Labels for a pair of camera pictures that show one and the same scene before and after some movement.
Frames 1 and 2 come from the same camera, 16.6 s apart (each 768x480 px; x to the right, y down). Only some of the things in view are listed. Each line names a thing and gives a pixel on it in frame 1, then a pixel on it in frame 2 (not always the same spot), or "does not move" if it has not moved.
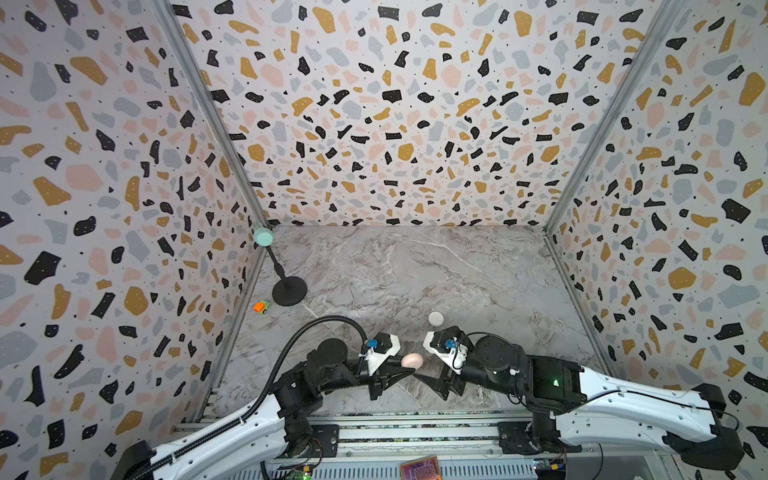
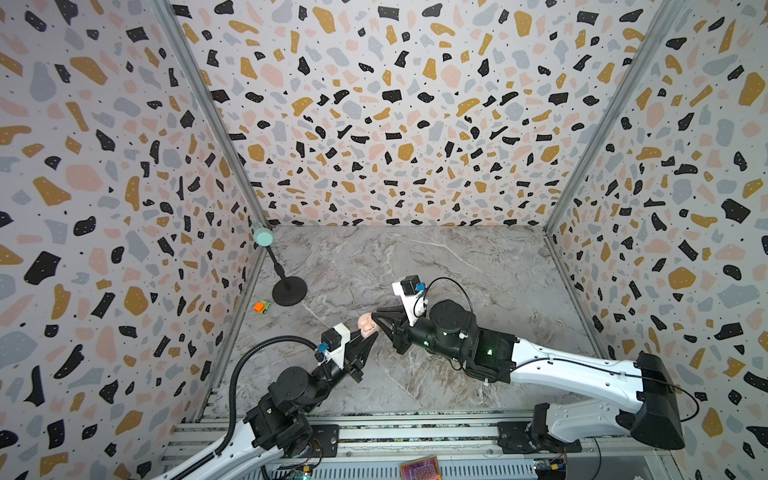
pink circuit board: [421, 469] does not move
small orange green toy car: [261, 306] does not move
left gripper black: [384, 380] → [356, 350]
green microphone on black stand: [288, 291] does not move
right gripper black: [447, 372] → [402, 333]
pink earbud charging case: [412, 360] → [367, 324]
